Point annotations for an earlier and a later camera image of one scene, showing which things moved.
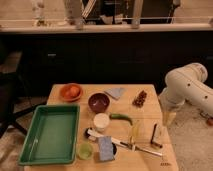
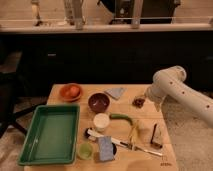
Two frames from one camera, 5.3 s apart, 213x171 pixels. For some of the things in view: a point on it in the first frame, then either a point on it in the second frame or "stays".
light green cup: x=84 y=151 stays
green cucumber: x=120 y=116 stays
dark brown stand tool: x=153 y=136 stays
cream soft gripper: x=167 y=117 -> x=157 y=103
